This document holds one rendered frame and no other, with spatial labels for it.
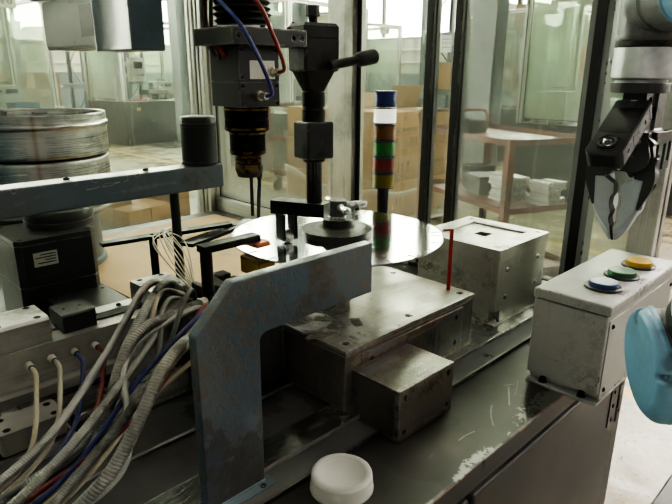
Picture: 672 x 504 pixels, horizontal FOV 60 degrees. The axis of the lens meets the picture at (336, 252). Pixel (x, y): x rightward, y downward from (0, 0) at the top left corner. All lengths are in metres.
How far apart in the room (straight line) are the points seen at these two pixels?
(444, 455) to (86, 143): 0.97
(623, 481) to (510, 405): 1.25
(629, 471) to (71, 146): 1.83
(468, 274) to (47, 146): 0.87
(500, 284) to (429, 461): 0.42
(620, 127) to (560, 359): 0.33
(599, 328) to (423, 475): 0.32
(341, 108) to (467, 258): 0.60
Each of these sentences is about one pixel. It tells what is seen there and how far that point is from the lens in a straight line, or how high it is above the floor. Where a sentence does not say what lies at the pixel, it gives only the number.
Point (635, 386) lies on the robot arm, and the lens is 0.69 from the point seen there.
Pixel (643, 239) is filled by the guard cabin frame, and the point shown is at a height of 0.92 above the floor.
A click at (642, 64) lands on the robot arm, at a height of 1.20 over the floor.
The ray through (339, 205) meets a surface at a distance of 0.88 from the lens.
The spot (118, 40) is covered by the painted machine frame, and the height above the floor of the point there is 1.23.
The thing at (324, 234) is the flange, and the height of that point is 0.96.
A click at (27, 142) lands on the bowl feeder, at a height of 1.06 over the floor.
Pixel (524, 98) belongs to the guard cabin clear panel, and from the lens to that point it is 1.22.
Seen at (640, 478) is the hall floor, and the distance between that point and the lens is 2.14.
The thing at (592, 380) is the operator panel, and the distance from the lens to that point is 0.90.
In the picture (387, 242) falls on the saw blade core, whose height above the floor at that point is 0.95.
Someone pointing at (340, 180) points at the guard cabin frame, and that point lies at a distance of 1.52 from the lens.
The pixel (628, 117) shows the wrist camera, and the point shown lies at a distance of 0.84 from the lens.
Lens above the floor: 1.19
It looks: 17 degrees down
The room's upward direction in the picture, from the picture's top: straight up
